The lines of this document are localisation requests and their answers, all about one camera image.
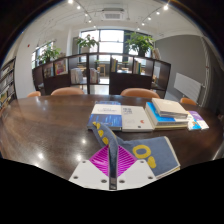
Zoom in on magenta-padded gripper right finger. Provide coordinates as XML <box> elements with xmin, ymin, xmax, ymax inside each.
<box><xmin>116</xmin><ymin>145</ymin><xmax>158</xmax><ymax>191</ymax></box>

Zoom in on large back window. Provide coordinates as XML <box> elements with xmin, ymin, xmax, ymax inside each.
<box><xmin>79</xmin><ymin>29</ymin><xmax>127</xmax><ymax>63</ymax></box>

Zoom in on grey towel with yellow print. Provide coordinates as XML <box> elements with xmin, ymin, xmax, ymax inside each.
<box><xmin>90</xmin><ymin>121</ymin><xmax>182</xmax><ymax>181</ymax></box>

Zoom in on bushy potted plant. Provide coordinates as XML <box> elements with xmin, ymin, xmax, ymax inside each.
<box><xmin>37</xmin><ymin>44</ymin><xmax>62</xmax><ymax>64</ymax></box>

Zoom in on white ceiling air conditioner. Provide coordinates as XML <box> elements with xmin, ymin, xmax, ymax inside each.
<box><xmin>100</xmin><ymin>8</ymin><xmax>126</xmax><ymax>22</ymax></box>

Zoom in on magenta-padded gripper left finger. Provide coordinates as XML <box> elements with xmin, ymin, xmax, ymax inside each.
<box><xmin>68</xmin><ymin>145</ymin><xmax>111</xmax><ymax>191</ymax></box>

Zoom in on side window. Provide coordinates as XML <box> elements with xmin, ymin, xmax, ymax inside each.
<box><xmin>31</xmin><ymin>41</ymin><xmax>55</xmax><ymax>69</ymax></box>

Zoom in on light blue thick book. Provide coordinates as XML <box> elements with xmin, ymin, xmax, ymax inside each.
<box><xmin>145</xmin><ymin>101</ymin><xmax>190</xmax><ymax>130</ymax></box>

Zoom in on tall bookshelf with books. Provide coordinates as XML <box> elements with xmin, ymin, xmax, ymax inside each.
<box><xmin>0</xmin><ymin>57</ymin><xmax>18</xmax><ymax>111</ymax></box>

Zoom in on dark low shelf unit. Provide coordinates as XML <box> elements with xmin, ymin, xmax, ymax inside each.
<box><xmin>32</xmin><ymin>52</ymin><xmax>172</xmax><ymax>99</ymax></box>

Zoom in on ceiling lights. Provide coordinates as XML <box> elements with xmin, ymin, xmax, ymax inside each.
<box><xmin>66</xmin><ymin>0</ymin><xmax>171</xmax><ymax>33</ymax></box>

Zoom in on large potted plant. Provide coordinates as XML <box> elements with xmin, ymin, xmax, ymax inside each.
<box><xmin>125</xmin><ymin>32</ymin><xmax>155</xmax><ymax>58</ymax></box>

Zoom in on teal and white brochure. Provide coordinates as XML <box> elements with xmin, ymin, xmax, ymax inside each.
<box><xmin>186</xmin><ymin>114</ymin><xmax>203</xmax><ymax>132</ymax></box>

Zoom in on beige book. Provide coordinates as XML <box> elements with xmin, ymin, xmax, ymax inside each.
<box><xmin>151</xmin><ymin>97</ymin><xmax>189</xmax><ymax>120</ymax></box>

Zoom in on purple brochure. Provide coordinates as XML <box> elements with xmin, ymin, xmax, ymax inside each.
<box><xmin>188</xmin><ymin>110</ymin><xmax>210</xmax><ymax>130</ymax></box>

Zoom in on small potted plant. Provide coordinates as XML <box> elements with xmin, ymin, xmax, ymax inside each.
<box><xmin>75</xmin><ymin>34</ymin><xmax>100</xmax><ymax>54</ymax></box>

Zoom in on white book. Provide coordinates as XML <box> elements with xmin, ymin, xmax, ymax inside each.
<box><xmin>120</xmin><ymin>104</ymin><xmax>154</xmax><ymax>133</ymax></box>

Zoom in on white wall radiator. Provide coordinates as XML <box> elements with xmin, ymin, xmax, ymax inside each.
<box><xmin>173</xmin><ymin>72</ymin><xmax>204</xmax><ymax>103</ymax></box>

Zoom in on orange chairs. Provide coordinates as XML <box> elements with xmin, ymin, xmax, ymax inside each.
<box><xmin>26</xmin><ymin>87</ymin><xmax>198</xmax><ymax>106</ymax></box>

